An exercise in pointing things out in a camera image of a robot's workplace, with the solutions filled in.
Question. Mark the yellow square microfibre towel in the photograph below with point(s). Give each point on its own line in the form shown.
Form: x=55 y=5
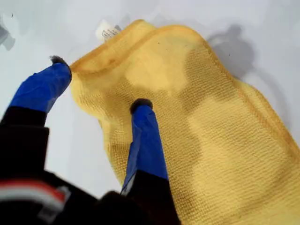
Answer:
x=211 y=117

